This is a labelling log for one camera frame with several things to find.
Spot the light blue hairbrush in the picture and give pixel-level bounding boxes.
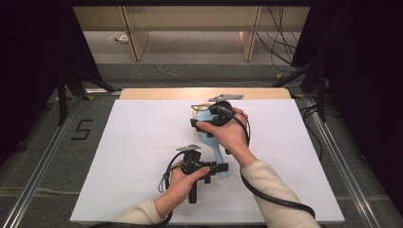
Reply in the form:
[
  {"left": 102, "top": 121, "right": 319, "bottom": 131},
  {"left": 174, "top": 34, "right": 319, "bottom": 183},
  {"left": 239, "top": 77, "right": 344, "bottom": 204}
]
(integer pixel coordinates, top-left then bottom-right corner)
[{"left": 193, "top": 107, "right": 230, "bottom": 181}]

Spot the person's right hand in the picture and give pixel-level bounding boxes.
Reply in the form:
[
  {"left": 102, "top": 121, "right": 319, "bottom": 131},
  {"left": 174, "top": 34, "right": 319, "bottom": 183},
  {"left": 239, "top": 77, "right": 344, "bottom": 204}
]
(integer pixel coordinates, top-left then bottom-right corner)
[{"left": 196, "top": 106, "right": 258, "bottom": 168}]

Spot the round floor socket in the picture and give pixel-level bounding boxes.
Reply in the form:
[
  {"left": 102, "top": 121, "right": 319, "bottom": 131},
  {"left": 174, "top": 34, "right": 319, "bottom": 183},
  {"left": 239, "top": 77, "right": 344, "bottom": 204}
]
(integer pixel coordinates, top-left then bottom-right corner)
[{"left": 108, "top": 32, "right": 130, "bottom": 46}]

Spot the metal floor rail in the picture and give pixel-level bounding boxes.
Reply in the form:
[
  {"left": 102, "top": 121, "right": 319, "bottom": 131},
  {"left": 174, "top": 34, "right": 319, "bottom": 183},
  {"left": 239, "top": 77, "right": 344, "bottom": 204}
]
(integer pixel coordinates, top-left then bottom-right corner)
[
  {"left": 302, "top": 96, "right": 376, "bottom": 228},
  {"left": 0, "top": 94, "right": 84, "bottom": 228}
]

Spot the beige wooden desk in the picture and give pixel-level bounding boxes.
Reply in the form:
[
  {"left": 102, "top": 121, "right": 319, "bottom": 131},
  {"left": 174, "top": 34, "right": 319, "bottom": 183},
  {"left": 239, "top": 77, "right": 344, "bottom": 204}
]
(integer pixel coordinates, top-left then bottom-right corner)
[{"left": 72, "top": 6, "right": 311, "bottom": 62}]

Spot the white table cover board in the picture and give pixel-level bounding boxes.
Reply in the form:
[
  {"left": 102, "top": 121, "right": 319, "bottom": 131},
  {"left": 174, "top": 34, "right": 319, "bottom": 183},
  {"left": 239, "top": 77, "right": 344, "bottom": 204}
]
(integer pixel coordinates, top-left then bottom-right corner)
[{"left": 69, "top": 98, "right": 346, "bottom": 224}]

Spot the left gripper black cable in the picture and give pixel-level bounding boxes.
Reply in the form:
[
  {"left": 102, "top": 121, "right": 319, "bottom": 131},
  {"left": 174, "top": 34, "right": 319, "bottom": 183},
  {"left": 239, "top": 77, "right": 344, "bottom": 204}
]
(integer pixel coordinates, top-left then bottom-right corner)
[{"left": 88, "top": 150, "right": 188, "bottom": 228}]

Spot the white floor cable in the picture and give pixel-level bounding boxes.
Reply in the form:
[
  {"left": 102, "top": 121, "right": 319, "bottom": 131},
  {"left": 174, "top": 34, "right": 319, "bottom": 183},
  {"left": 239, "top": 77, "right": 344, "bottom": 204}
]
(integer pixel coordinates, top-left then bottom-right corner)
[{"left": 144, "top": 44, "right": 303, "bottom": 88}]

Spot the pale floor cable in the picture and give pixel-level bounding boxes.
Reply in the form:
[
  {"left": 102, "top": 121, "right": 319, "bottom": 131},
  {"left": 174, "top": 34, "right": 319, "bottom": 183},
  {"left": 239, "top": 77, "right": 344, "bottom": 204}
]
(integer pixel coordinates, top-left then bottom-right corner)
[{"left": 0, "top": 185, "right": 80, "bottom": 196}]

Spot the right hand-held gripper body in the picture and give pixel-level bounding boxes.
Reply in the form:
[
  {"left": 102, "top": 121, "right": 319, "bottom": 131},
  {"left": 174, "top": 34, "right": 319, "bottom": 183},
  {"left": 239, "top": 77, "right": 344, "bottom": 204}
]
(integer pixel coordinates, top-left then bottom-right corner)
[{"left": 207, "top": 93, "right": 245, "bottom": 127}]

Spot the black curtain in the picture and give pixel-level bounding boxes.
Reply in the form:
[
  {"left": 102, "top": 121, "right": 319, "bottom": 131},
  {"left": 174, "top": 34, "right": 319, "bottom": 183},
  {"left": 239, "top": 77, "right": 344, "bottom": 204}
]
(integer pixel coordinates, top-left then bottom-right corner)
[
  {"left": 291, "top": 0, "right": 403, "bottom": 217},
  {"left": 0, "top": 0, "right": 103, "bottom": 160}
]

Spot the person's left hand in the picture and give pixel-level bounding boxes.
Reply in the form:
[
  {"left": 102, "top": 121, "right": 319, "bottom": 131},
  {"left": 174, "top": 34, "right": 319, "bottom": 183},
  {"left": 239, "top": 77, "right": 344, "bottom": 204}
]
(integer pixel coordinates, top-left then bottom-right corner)
[{"left": 153, "top": 160, "right": 212, "bottom": 219}]

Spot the black metal stand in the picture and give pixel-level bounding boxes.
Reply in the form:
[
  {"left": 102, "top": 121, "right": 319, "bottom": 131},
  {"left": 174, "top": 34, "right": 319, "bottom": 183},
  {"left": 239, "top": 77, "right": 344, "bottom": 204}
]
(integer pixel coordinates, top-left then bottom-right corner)
[
  {"left": 271, "top": 61, "right": 327, "bottom": 123},
  {"left": 55, "top": 67, "right": 123, "bottom": 127}
]

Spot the bundle of black cables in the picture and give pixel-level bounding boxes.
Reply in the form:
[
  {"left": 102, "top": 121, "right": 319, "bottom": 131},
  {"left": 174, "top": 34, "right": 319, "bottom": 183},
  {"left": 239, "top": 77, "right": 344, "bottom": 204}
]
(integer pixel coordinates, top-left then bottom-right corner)
[{"left": 256, "top": 6, "right": 302, "bottom": 74}]

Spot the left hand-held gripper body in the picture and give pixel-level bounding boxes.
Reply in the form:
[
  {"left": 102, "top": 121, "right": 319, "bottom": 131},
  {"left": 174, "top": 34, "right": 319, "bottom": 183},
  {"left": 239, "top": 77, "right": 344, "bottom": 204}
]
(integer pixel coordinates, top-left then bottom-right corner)
[{"left": 176, "top": 143, "right": 213, "bottom": 204}]

